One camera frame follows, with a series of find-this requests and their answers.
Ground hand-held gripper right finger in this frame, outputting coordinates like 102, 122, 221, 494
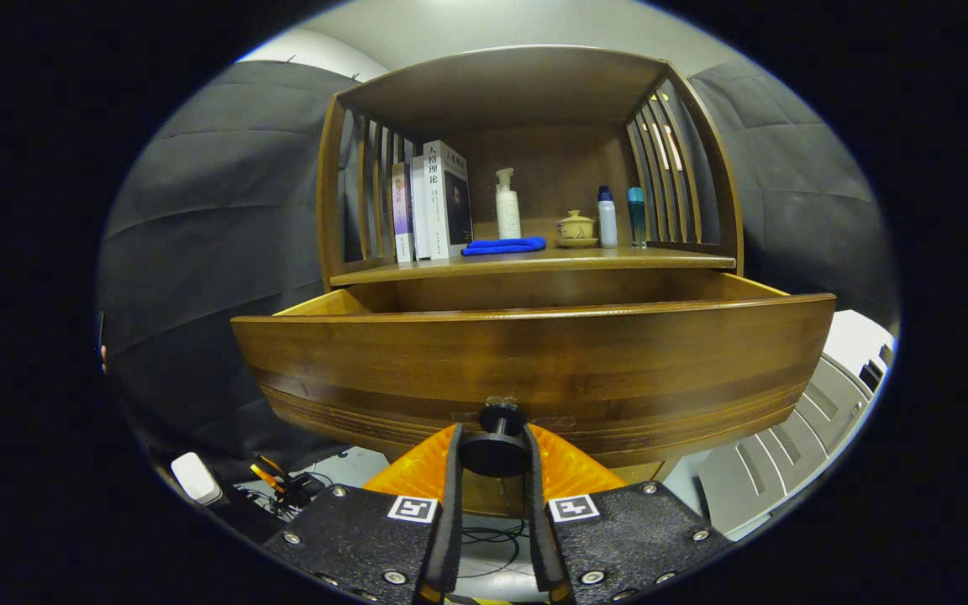
522, 423, 733, 605

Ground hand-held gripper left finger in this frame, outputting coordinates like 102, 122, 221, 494
261, 423, 464, 605

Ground wooden countertop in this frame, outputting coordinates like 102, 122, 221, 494
329, 245, 737, 287

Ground wooden cabinet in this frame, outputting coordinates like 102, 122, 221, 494
316, 44, 745, 518

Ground white plastic box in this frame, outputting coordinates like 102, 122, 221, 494
686, 309, 897, 539

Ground white power adapter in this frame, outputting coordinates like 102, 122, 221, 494
171, 452, 223, 507

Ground blue folded cloth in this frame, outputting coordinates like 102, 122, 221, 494
460, 236, 547, 256

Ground beige lidded tea cup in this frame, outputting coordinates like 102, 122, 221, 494
555, 210, 599, 249

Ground thin white book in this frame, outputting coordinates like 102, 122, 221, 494
411, 154, 433, 260

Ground white pump bottle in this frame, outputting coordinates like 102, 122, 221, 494
495, 168, 522, 240

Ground purple book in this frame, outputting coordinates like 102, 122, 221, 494
392, 161, 415, 263

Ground white bottle with dark cap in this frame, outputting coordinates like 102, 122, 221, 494
597, 186, 618, 249

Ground teal blue bottle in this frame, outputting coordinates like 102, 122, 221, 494
627, 187, 647, 249

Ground black backdrop cloth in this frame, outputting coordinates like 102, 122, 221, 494
97, 55, 901, 480

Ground black floor cables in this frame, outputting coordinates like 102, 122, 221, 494
240, 471, 527, 581

